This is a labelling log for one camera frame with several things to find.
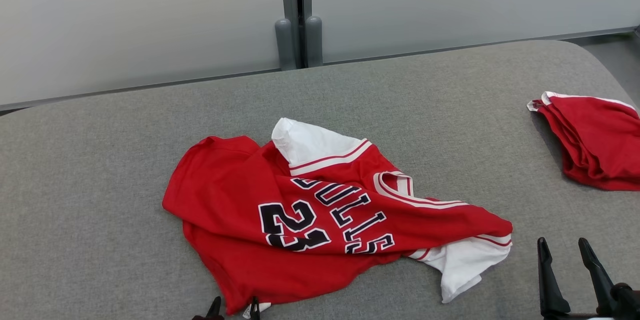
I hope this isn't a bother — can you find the red shorts white trim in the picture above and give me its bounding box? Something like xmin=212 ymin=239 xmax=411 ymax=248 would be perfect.
xmin=526 ymin=91 xmax=640 ymax=192

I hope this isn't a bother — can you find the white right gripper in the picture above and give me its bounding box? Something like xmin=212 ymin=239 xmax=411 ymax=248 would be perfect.
xmin=537 ymin=237 xmax=617 ymax=320

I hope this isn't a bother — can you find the grey cylindrical post bumper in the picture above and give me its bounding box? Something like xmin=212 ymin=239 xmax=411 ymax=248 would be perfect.
xmin=274 ymin=19 xmax=297 ymax=71
xmin=305 ymin=16 xmax=324 ymax=68

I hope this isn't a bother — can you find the red white Bulls jersey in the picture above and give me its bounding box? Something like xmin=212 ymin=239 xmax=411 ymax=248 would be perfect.
xmin=162 ymin=118 xmax=514 ymax=316

